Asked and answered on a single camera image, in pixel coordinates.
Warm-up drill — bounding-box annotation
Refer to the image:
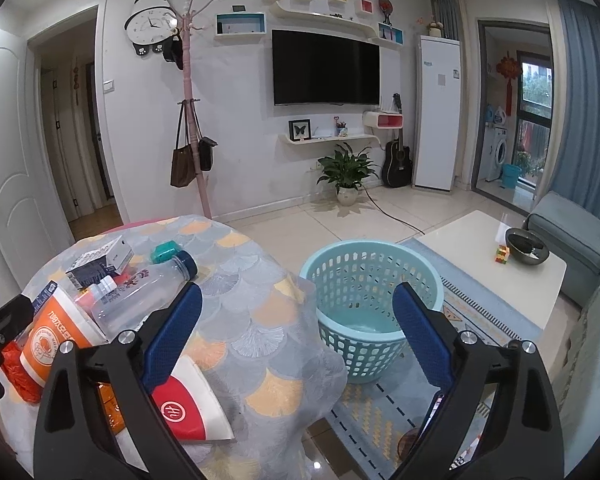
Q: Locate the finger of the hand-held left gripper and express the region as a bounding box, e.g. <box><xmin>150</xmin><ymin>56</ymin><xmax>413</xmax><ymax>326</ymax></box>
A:
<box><xmin>0</xmin><ymin>294</ymin><xmax>34</xmax><ymax>348</ymax></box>

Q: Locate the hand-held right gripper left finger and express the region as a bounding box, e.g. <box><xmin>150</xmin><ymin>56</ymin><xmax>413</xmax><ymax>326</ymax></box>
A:
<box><xmin>34</xmin><ymin>282</ymin><xmax>216</xmax><ymax>480</ymax></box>

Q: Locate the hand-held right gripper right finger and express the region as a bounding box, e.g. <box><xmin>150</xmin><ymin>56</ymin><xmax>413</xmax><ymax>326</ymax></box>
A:
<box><xmin>391</xmin><ymin>281</ymin><xmax>566</xmax><ymax>480</ymax></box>

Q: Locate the teal plastic basket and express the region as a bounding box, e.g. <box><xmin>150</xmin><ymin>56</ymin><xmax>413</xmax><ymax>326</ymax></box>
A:
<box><xmin>299</xmin><ymin>240</ymin><xmax>445</xmax><ymax>386</ymax></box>

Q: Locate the white navy carton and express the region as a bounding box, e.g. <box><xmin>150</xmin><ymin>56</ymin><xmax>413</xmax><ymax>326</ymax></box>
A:
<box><xmin>65</xmin><ymin>238</ymin><xmax>133</xmax><ymax>288</ymax></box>

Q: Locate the orange red mesh bag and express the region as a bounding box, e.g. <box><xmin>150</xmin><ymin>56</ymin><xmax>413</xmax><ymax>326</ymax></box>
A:
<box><xmin>0</xmin><ymin>342</ymin><xmax>43</xmax><ymax>403</ymax></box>

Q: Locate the orange paper cup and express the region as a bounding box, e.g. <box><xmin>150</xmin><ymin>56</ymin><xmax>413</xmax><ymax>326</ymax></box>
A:
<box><xmin>19</xmin><ymin>294</ymin><xmax>111</xmax><ymax>392</ymax></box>

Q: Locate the clear plastic bottle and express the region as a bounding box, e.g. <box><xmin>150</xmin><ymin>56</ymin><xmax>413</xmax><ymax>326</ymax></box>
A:
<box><xmin>72</xmin><ymin>251</ymin><xmax>198</xmax><ymax>341</ymax></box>

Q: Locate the red white paper cup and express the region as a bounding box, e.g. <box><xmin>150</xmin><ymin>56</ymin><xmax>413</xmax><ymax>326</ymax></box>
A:
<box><xmin>150</xmin><ymin>355</ymin><xmax>237</xmax><ymax>443</ymax></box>

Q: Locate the green packet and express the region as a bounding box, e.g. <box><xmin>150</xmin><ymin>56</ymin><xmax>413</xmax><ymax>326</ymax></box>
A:
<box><xmin>150</xmin><ymin>242</ymin><xmax>182</xmax><ymax>265</ymax></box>

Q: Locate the blue patterned rug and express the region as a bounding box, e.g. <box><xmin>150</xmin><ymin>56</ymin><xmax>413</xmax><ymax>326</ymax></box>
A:
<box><xmin>300</xmin><ymin>237</ymin><xmax>546</xmax><ymax>480</ymax></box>

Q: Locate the white coffee table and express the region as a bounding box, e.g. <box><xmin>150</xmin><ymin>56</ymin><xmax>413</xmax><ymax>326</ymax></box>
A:
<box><xmin>420</xmin><ymin>210</ymin><xmax>567</xmax><ymax>331</ymax></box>

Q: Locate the orange snack packet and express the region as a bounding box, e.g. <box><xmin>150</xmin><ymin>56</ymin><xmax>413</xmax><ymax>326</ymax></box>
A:
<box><xmin>97</xmin><ymin>382</ymin><xmax>127</xmax><ymax>433</ymax></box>

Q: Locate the dark bowl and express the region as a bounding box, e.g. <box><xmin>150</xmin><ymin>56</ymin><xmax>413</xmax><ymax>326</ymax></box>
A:
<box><xmin>505</xmin><ymin>227</ymin><xmax>551</xmax><ymax>264</ymax></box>

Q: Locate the white door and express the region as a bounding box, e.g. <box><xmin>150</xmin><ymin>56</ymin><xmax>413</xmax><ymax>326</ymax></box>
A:
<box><xmin>0</xmin><ymin>25</ymin><xmax>47</xmax><ymax>286</ymax></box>

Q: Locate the brown tote bag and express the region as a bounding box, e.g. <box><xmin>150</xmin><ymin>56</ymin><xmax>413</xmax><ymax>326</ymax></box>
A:
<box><xmin>170</xmin><ymin>102</ymin><xmax>197</xmax><ymax>188</ymax></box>

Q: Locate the black guitar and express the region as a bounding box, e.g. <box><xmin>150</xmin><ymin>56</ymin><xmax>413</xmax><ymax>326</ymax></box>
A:
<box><xmin>382</xmin><ymin>93</ymin><xmax>413</xmax><ymax>188</ymax></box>

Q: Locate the blue grey sofa seat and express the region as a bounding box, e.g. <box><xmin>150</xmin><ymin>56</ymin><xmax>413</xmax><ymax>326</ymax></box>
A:
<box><xmin>550</xmin><ymin>282</ymin><xmax>600</xmax><ymax>478</ymax></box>
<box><xmin>522</xmin><ymin>191</ymin><xmax>600</xmax><ymax>311</ymax></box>

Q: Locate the small black bag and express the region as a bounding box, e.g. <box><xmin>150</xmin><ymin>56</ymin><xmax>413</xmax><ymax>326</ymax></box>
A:
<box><xmin>195</xmin><ymin>105</ymin><xmax>215</xmax><ymax>172</ymax></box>

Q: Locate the potted green plant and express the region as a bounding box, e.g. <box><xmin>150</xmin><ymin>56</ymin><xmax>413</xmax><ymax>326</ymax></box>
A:
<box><xmin>316</xmin><ymin>142</ymin><xmax>373</xmax><ymax>206</ymax></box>

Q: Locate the white washing machine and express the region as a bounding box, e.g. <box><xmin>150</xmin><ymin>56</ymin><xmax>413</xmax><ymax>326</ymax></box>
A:
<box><xmin>485</xmin><ymin>127</ymin><xmax>510</xmax><ymax>183</ymax></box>

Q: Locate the balcony plant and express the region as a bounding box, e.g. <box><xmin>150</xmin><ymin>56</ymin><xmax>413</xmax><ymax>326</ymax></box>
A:
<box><xmin>515</xmin><ymin>149</ymin><xmax>536</xmax><ymax>178</ymax></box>

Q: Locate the white standing air conditioner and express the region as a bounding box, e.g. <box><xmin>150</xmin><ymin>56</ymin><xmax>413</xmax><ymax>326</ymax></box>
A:
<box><xmin>412</xmin><ymin>34</ymin><xmax>462</xmax><ymax>192</ymax></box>

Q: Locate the pink coat rack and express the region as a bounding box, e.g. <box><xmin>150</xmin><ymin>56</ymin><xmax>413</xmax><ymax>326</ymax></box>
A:
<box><xmin>172</xmin><ymin>0</ymin><xmax>216</xmax><ymax>219</ymax></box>

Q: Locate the wide blue curtain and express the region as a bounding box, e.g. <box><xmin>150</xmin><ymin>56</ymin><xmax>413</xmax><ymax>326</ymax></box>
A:
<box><xmin>530</xmin><ymin>0</ymin><xmax>600</xmax><ymax>211</ymax></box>

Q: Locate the red knot ornament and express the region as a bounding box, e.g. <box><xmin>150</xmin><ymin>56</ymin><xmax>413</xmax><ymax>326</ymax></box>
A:
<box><xmin>496</xmin><ymin>56</ymin><xmax>522</xmax><ymax>106</ymax></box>

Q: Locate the small teal box shelf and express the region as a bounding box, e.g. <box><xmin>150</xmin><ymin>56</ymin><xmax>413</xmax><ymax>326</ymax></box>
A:
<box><xmin>378</xmin><ymin>22</ymin><xmax>404</xmax><ymax>46</ymax></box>

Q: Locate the teal white box shelf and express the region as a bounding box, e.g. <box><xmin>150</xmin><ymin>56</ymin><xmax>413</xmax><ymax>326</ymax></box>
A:
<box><xmin>216</xmin><ymin>12</ymin><xmax>267</xmax><ymax>37</ymax></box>

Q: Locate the black floor cable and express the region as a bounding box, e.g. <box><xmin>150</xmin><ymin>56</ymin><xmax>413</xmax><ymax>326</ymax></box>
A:
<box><xmin>357</xmin><ymin>187</ymin><xmax>426</xmax><ymax>235</ymax></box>

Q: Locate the white red wall box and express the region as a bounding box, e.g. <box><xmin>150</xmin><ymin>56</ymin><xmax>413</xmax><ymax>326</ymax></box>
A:
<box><xmin>362</xmin><ymin>111</ymin><xmax>405</xmax><ymax>130</ymax></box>

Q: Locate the low white wall shelf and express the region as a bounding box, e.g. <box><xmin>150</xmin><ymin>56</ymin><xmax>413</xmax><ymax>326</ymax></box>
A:
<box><xmin>279</xmin><ymin>132</ymin><xmax>376</xmax><ymax>145</ymax></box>

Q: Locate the black wall television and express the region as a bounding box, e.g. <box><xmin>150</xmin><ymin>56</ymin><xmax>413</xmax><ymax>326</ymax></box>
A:
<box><xmin>271</xmin><ymin>29</ymin><xmax>381</xmax><ymax>107</ymax></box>

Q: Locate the panda wall clock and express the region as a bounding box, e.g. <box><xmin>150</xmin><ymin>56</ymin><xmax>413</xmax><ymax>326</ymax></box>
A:
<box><xmin>125</xmin><ymin>0</ymin><xmax>181</xmax><ymax>57</ymax></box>

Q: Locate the curved white wall shelf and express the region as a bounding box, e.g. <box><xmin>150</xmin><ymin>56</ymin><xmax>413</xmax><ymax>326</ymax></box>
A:
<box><xmin>275</xmin><ymin>0</ymin><xmax>403</xmax><ymax>48</ymax></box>

